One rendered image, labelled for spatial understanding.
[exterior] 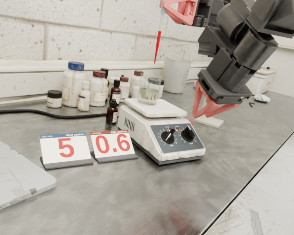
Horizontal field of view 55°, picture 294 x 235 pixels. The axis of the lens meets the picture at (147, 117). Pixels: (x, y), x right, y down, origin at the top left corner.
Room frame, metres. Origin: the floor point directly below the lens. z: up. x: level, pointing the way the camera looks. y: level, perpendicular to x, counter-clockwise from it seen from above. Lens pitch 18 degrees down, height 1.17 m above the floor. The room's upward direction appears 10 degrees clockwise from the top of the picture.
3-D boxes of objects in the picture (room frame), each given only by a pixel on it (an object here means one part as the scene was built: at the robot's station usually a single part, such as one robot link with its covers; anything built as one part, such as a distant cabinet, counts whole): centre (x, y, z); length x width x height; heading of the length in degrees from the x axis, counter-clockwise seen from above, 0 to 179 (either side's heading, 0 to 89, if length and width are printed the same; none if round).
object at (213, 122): (0.90, -0.21, 0.96); 0.08 x 0.08 x 0.13; 66
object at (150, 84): (0.67, 0.01, 1.02); 0.06 x 0.05 x 0.08; 10
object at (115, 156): (0.54, 0.06, 0.92); 0.09 x 0.06 x 0.04; 125
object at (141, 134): (0.65, -0.03, 0.94); 0.22 x 0.13 x 0.08; 35
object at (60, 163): (0.48, 0.14, 0.92); 0.09 x 0.06 x 0.04; 125
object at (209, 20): (0.73, -0.09, 1.22); 0.10 x 0.07 x 0.07; 35
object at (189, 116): (0.80, -0.12, 0.93); 0.04 x 0.04 x 0.06
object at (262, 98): (1.43, -0.56, 0.92); 0.08 x 0.08 x 0.04; 60
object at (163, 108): (0.67, -0.02, 0.98); 0.12 x 0.12 x 0.01; 35
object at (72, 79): (0.84, 0.24, 0.96); 0.07 x 0.07 x 0.13
